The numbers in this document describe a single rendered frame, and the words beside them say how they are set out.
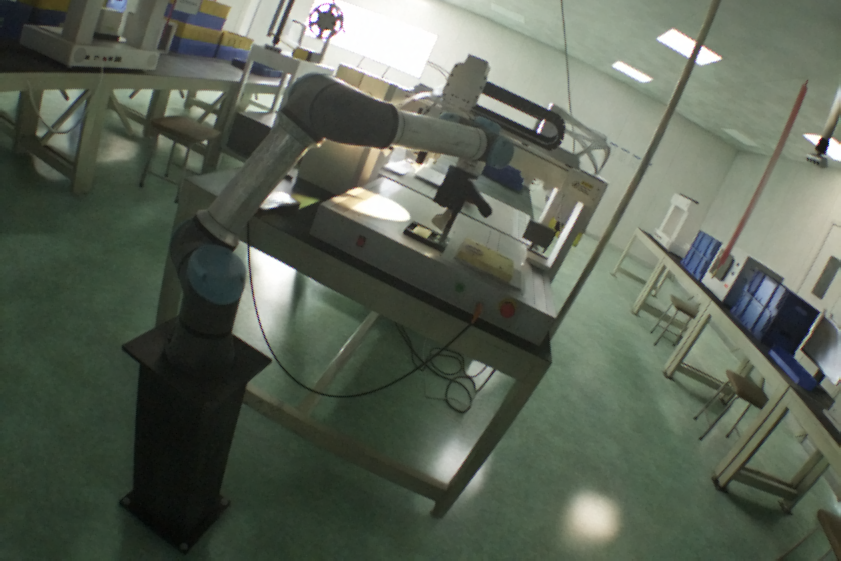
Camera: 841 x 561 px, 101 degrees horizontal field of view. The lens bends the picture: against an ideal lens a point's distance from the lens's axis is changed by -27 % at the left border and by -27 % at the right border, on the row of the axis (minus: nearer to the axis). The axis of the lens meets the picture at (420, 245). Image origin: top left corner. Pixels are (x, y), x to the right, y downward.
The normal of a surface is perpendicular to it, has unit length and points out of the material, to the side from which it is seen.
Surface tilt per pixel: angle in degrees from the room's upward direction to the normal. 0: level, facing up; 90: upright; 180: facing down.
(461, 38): 90
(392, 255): 90
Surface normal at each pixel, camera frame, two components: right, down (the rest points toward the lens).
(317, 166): -0.20, 0.25
